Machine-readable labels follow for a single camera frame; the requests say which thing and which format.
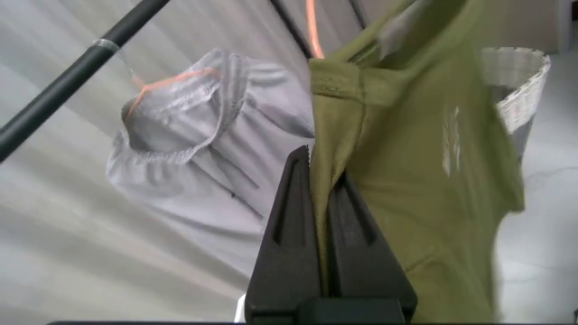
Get pink clothes hanger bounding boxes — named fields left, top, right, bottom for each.
left=92, top=38, right=222, bottom=121
left=305, top=0, right=326, bottom=60

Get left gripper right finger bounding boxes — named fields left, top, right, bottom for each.
left=325, top=171, right=419, bottom=322

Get pale grey shorts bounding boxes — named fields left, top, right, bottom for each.
left=106, top=48, right=317, bottom=276

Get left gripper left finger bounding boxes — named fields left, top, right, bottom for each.
left=245, top=144, right=324, bottom=322

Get white laundry basket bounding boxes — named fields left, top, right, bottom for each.
left=480, top=46, right=552, bottom=159

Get green garment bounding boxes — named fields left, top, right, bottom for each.
left=308, top=0, right=527, bottom=322

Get black clothes rack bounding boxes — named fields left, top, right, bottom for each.
left=0, top=0, right=367, bottom=162

